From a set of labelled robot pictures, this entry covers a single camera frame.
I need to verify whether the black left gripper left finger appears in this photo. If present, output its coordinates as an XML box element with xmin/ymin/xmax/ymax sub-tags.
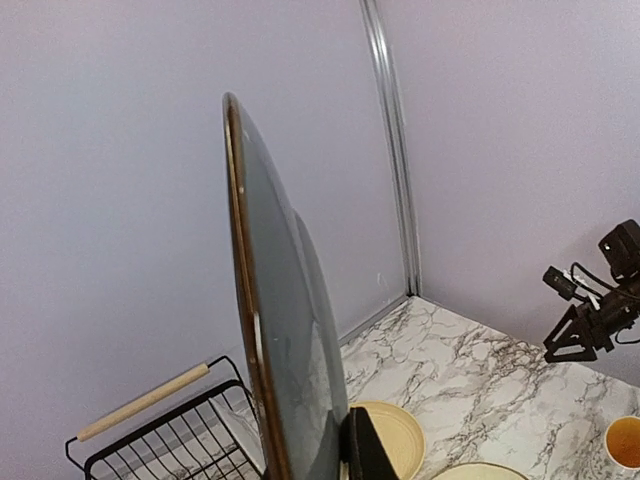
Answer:
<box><xmin>340</xmin><ymin>407</ymin><xmax>399</xmax><ymax>480</ymax></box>

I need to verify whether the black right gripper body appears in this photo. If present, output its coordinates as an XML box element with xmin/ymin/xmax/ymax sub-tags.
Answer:
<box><xmin>577</xmin><ymin>292</ymin><xmax>639</xmax><ymax>352</ymax></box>

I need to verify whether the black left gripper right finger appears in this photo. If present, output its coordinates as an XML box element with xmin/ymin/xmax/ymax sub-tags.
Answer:
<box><xmin>543</xmin><ymin>305</ymin><xmax>597</xmax><ymax>363</ymax></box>

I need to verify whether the pale yellow round plate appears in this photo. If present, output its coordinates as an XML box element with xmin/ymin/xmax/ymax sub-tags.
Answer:
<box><xmin>350</xmin><ymin>401</ymin><xmax>426</xmax><ymax>479</ymax></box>

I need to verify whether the grey reindeer plate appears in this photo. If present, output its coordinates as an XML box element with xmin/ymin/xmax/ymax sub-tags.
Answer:
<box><xmin>223</xmin><ymin>93</ymin><xmax>348</xmax><ymax>479</ymax></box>

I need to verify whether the cream bird pattern plate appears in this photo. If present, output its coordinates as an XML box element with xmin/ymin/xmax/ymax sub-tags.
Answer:
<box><xmin>433</xmin><ymin>462</ymin><xmax>527</xmax><ymax>480</ymax></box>

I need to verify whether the black wire dish rack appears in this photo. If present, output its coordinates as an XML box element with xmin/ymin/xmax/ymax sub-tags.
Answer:
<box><xmin>65</xmin><ymin>355</ymin><xmax>265</xmax><ymax>479</ymax></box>

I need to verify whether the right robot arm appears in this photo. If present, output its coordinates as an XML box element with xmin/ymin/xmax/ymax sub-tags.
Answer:
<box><xmin>542</xmin><ymin>219</ymin><xmax>639</xmax><ymax>363</ymax></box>

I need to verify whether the white patterned mug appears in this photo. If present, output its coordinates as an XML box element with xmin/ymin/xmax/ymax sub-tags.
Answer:
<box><xmin>604</xmin><ymin>416</ymin><xmax>640</xmax><ymax>471</ymax></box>

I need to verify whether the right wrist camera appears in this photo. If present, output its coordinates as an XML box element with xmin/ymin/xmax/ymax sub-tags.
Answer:
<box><xmin>542</xmin><ymin>266</ymin><xmax>603</xmax><ymax>302</ymax></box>

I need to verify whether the right aluminium frame post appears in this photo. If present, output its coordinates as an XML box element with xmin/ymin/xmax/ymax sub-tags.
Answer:
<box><xmin>359</xmin><ymin>0</ymin><xmax>422</xmax><ymax>296</ymax></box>

